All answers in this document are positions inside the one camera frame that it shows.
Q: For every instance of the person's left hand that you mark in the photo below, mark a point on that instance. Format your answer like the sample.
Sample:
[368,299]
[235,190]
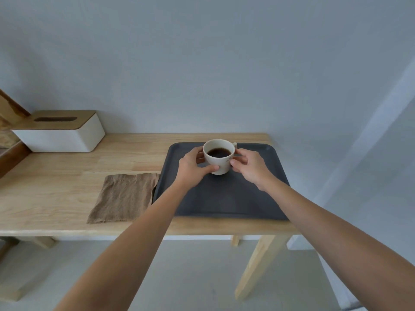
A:
[188,171]

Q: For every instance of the brown folded cloth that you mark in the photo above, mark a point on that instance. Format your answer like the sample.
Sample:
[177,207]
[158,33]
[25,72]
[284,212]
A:
[124,197]

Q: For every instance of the thick light wooden table leg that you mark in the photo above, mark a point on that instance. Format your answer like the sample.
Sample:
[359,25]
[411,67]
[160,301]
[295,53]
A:
[259,265]

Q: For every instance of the black coffee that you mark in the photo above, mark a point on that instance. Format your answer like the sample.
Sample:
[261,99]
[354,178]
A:
[219,152]

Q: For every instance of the dark wooden stair frame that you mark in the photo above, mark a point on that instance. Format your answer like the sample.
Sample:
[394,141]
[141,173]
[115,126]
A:
[13,155]

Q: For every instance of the dark grey serving tray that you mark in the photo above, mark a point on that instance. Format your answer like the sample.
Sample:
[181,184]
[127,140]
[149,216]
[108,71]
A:
[227,200]

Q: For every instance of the person's left thumb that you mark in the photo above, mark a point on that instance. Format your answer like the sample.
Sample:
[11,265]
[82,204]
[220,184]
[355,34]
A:
[209,169]

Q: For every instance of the light wooden table support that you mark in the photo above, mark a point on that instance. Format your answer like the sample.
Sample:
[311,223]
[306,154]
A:
[42,241]

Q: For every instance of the person's right thumb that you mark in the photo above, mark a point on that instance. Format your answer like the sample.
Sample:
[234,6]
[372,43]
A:
[236,162]

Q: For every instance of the thin light wooden table leg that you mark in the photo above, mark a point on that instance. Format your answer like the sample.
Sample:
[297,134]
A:
[235,241]

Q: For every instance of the white ceramic coffee cup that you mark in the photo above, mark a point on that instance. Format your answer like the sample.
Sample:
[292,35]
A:
[222,165]

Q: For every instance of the person's right forearm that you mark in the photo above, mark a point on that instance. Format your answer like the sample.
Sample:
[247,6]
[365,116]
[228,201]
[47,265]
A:
[337,249]

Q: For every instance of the white tissue box wooden lid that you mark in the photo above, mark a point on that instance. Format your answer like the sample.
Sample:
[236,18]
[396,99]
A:
[61,137]

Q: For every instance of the person's right hand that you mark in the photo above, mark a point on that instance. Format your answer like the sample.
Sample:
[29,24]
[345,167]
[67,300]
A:
[253,168]

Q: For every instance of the person's left forearm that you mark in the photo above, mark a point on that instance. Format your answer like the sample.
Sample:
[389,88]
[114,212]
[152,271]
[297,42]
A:
[129,255]

